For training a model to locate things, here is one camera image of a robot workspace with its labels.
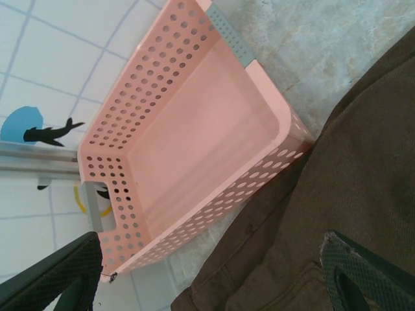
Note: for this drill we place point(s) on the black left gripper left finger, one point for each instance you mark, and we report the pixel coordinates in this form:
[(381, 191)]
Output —
[(48, 278)]

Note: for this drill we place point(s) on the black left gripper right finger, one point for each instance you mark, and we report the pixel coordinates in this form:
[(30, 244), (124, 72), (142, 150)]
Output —
[(363, 282)]

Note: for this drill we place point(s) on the brown long pants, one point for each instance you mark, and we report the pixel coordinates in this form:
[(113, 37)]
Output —
[(356, 178)]

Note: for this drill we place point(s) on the pink perforated plastic basket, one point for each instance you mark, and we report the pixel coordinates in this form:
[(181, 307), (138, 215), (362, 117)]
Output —
[(201, 129)]

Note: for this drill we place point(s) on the aluminium frame post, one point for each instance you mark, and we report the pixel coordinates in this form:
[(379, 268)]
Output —
[(32, 158)]

